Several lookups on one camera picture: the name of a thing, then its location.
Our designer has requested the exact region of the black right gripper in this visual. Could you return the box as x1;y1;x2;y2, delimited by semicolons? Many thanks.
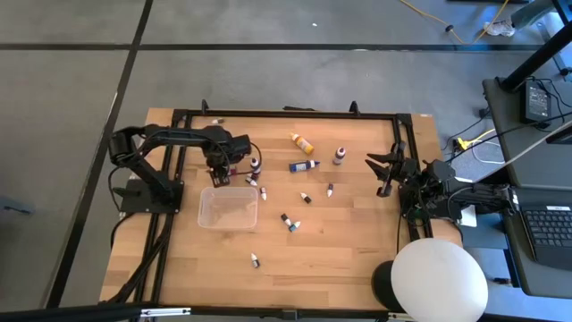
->
365;141;424;199

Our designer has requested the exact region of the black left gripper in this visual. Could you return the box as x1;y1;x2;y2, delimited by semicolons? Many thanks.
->
203;125;253;189

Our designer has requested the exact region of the large blue food coloring bottle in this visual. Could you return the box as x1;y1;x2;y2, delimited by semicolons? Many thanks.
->
288;159;322;174

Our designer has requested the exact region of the large yellow food coloring bottle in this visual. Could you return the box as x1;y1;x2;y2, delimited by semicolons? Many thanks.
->
289;131;315;156

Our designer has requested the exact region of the clear plastic bin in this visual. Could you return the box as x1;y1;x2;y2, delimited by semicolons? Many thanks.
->
198;186;260;231

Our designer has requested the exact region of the yellow power plug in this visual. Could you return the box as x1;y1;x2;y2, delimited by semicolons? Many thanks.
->
455;128;497;151

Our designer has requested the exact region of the white card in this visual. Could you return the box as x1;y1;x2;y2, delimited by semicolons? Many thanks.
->
458;204;478;228

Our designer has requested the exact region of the black round lamp base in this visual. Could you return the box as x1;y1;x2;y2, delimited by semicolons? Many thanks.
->
370;259;406;314

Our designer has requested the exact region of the white round lamp shade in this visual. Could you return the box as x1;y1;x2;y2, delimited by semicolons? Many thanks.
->
390;237;490;322

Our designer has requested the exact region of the grey side desk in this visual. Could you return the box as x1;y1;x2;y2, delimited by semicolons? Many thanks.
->
494;185;572;300
482;76;572;191

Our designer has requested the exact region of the black power adapter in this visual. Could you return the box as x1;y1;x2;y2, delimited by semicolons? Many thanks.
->
519;78;553;126

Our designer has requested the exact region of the black laptop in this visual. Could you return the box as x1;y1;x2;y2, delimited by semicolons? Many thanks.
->
517;203;572;272

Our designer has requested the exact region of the black stand pole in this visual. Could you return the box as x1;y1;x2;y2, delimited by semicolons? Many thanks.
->
499;21;572;93

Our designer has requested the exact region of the person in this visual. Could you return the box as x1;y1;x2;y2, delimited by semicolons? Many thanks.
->
483;0;559;38

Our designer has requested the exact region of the grey floor object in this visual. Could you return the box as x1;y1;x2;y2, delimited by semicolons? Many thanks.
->
0;195;36;216

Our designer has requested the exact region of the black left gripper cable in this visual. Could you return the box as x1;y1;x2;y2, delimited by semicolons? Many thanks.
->
230;141;264;176

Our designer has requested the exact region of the black cable bundle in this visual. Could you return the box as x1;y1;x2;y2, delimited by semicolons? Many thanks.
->
106;213;176;305

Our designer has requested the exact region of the grey diagonal cable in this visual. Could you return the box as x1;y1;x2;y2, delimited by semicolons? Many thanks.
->
471;118;572;183

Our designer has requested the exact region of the silver mount bracket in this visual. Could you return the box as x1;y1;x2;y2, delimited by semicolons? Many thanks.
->
139;306;192;318

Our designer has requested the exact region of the yellow floor cable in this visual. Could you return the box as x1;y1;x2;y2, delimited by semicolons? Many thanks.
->
399;0;511;46

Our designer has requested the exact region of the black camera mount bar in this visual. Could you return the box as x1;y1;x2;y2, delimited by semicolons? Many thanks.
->
0;302;193;322

